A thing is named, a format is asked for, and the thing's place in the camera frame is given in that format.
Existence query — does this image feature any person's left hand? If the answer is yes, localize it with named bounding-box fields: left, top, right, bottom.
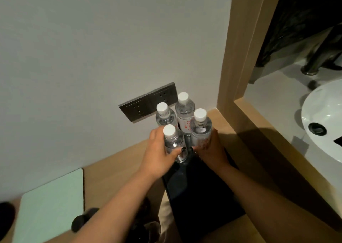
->
left=138, top=126, right=188, bottom=181

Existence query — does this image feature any pale green flat board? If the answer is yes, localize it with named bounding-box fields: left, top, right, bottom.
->
left=12, top=168, right=85, bottom=243

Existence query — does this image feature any black sink overflow ring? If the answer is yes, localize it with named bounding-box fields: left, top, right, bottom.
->
left=308, top=122, right=327, bottom=136

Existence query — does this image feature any person's right forearm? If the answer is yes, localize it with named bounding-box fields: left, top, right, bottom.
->
left=199, top=163, right=342, bottom=243

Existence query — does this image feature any person's left forearm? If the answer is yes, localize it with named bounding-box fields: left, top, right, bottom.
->
left=72, top=170, right=161, bottom=243

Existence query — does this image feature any white round sink basin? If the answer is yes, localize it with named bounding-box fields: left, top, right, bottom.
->
left=301, top=79, right=342, bottom=163

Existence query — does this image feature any person's right hand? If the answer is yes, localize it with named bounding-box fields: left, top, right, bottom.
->
left=192, top=129, right=232, bottom=172

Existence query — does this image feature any grey wall socket plate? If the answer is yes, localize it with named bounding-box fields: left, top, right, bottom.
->
left=146, top=82, right=178, bottom=107
left=119, top=93, right=158, bottom=123

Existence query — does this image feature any light wooden partition frame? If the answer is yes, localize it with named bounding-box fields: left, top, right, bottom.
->
left=217, top=0, right=342, bottom=220

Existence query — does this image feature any clear water bottle white cap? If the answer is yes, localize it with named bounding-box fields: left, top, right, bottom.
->
left=155, top=102, right=178, bottom=130
left=162, top=124, right=188, bottom=163
left=175, top=92, right=196, bottom=136
left=190, top=108, right=213, bottom=149

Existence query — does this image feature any black round lid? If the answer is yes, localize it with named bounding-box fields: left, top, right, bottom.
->
left=71, top=207, right=100, bottom=233

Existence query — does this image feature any dark metal faucet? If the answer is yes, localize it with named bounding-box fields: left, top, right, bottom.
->
left=301, top=23, right=342, bottom=76

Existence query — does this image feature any black rectangular tray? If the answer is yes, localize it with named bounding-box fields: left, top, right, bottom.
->
left=162, top=135, right=246, bottom=243

